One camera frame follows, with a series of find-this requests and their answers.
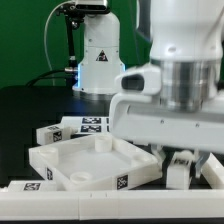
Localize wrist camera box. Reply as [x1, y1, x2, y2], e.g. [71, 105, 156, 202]
[115, 63, 162, 96]

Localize black camera stand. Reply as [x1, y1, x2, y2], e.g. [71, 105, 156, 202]
[56, 3, 84, 82]

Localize white obstacle fence bar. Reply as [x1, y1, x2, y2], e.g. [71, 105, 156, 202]
[0, 190, 224, 221]
[202, 154, 224, 190]

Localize white square tabletop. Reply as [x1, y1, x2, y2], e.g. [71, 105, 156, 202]
[29, 134, 162, 191]

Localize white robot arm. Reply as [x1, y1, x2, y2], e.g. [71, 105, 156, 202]
[109, 0, 224, 175]

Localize white obstacle fence front bar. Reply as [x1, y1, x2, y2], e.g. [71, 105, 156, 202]
[0, 190, 224, 221]

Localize white camera cable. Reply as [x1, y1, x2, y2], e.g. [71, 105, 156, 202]
[43, 0, 76, 87]

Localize black cables on table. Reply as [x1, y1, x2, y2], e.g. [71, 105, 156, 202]
[25, 69, 79, 88]

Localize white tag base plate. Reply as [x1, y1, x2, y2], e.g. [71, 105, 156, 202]
[61, 116, 109, 135]

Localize white obstacle fence right bar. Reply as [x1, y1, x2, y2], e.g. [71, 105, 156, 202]
[202, 154, 224, 190]

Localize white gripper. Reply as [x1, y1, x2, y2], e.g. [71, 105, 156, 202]
[109, 92, 224, 179]

